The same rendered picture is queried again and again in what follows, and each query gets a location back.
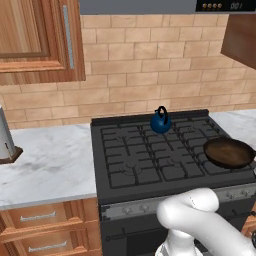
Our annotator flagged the wooden wall cabinet door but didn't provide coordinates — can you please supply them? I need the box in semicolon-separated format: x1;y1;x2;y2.
0;0;87;86

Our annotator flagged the black oven door handle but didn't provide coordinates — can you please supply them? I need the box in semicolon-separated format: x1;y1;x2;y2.
105;227;168;242

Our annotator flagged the wooden drawer front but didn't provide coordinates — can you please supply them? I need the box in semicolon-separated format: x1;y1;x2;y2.
3;229;88;256
0;198;85;240

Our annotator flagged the silver cabinet door handle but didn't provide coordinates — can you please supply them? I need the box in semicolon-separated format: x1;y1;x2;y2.
62;4;75;70

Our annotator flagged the open wooden cabinet door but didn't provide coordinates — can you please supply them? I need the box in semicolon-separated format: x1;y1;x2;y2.
220;13;256;71

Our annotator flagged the blue kettle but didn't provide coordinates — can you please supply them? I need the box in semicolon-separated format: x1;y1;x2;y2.
149;105;172;135

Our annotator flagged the dark grey gas stove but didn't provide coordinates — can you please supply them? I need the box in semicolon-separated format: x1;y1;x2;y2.
90;109;256;256

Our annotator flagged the grey range hood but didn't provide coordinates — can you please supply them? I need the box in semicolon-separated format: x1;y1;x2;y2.
78;0;256;16

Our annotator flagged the dark brown frying pan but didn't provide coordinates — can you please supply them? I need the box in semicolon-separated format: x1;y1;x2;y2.
203;136;256;170

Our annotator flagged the silver drawer handle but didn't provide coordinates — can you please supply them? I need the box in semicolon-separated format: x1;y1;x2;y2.
19;211;57;223
27;241;68;253

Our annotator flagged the wooden base cabinet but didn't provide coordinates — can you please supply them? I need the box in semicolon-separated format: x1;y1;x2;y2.
240;201;256;239

